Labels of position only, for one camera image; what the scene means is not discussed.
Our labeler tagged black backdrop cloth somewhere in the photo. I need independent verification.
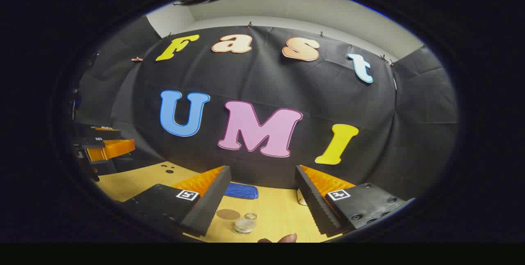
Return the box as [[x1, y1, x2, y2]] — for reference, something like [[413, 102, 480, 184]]
[[76, 15, 459, 200]]

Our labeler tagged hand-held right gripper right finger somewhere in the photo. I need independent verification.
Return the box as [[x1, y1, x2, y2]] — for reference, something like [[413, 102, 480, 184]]
[[294, 164, 417, 239]]

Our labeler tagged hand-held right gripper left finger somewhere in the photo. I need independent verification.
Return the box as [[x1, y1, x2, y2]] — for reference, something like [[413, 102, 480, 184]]
[[122, 165, 232, 239]]

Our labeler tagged blue towel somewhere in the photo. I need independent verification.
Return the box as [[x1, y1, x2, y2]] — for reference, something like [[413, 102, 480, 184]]
[[224, 182, 260, 200]]

